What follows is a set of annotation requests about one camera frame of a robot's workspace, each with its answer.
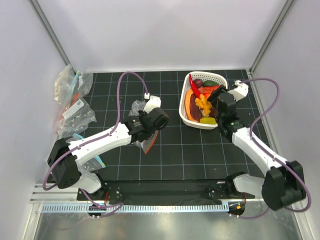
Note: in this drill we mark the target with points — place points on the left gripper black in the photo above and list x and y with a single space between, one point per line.
142 114

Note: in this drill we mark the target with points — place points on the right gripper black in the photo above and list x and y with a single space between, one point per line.
215 94

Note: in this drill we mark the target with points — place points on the yellow orange ginger root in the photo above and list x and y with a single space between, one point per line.
204 105

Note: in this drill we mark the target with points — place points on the white perforated plastic basket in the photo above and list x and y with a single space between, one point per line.
205 76

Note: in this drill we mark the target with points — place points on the red chili pepper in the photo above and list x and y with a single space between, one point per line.
193 87

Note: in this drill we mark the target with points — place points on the clear zip bag orange zipper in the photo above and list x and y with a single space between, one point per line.
148 145

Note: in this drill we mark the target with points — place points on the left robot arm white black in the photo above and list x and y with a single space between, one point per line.
67 159

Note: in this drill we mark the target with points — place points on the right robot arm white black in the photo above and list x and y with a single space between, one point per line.
282 183

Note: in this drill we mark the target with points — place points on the clear bag with white label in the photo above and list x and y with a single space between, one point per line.
75 117

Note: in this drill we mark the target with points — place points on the watermelon slice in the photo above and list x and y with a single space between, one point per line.
206 91

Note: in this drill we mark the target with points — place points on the dark purple plum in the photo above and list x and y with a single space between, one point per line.
198 82

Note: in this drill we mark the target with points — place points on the orange papaya slice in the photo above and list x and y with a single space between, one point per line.
187 105

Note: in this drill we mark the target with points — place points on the dark red meat slice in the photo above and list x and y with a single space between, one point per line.
194 112

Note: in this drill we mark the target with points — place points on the yellow lemon slice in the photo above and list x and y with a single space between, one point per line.
208 121

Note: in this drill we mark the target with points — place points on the black grid cutting mat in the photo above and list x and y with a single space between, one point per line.
179 152

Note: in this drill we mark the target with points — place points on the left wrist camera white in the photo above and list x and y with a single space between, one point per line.
153 103

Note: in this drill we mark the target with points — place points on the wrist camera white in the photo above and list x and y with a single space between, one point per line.
240 90
153 103

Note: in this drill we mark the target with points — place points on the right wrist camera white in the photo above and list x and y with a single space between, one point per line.
240 90

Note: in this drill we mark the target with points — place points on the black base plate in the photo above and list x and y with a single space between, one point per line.
165 190

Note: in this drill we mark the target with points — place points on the aluminium frame rail right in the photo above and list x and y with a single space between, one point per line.
285 10

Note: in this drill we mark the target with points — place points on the aluminium frame rail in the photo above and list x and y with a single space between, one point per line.
50 32
285 10

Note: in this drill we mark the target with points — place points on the slotted aluminium cable duct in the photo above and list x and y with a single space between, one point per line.
84 207

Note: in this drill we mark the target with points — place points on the aluminium frame rail left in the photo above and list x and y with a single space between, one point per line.
50 32

